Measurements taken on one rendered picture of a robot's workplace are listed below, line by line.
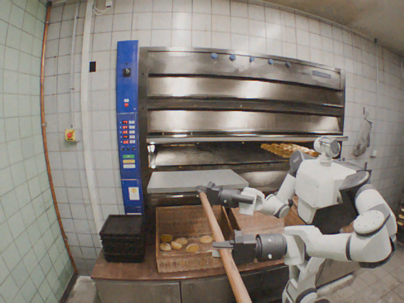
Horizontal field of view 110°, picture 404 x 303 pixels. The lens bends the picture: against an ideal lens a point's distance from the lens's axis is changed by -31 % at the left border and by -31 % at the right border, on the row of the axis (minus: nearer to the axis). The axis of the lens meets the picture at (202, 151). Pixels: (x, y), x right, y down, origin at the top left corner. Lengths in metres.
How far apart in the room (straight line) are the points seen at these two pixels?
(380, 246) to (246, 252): 0.36
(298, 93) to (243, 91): 0.52
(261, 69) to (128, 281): 1.84
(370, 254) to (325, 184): 0.38
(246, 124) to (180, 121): 0.52
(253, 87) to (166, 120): 0.73
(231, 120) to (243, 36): 0.70
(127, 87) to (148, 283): 1.37
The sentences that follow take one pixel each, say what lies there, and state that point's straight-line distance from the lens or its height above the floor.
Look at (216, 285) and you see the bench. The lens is 1.55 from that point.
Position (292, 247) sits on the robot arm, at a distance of 0.66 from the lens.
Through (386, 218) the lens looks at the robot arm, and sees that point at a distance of 0.55.
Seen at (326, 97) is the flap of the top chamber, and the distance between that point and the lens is 2.10.
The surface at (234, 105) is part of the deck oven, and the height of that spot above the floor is 1.66.
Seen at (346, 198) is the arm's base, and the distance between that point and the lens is 0.80.
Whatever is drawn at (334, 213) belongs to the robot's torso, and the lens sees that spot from 0.92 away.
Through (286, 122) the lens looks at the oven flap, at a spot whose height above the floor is 1.53.
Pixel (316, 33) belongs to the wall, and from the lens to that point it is 2.17.
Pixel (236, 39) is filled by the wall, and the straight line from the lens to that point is 1.72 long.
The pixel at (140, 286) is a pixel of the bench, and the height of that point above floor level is 0.49.
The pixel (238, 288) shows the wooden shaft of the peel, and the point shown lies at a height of 1.23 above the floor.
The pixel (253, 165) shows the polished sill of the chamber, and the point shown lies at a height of 1.17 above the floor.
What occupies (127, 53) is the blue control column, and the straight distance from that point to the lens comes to 1.60.
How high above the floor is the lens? 1.61
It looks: 12 degrees down
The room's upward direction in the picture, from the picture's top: 1 degrees clockwise
